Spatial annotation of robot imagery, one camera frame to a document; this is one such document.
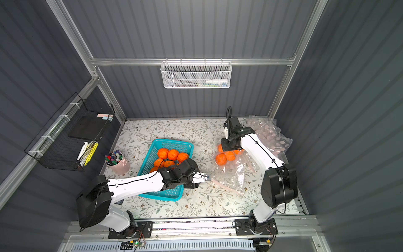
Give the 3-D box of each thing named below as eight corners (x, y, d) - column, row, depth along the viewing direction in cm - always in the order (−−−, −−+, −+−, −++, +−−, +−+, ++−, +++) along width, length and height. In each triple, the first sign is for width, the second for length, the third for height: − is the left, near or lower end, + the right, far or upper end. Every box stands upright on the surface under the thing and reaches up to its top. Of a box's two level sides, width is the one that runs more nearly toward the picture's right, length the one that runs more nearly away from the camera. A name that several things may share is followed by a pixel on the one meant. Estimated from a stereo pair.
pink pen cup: (116, 177, 93) (104, 165, 82) (116, 165, 98) (105, 153, 87) (130, 173, 95) (120, 161, 84) (130, 161, 100) (120, 149, 89)
